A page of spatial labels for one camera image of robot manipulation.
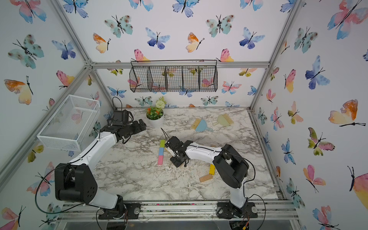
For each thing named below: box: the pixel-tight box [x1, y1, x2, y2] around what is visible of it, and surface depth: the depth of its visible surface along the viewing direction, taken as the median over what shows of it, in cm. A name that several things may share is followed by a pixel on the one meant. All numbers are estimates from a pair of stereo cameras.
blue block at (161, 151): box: [158, 147, 165, 156], surface depth 98 cm
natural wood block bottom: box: [199, 174, 213, 183], surface depth 86 cm
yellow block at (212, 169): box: [208, 163, 216, 176], surface depth 88 cm
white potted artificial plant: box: [146, 106, 165, 128], surface depth 101 cm
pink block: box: [157, 155, 164, 166], surface depth 94 cm
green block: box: [160, 139, 166, 148], surface depth 101 cm
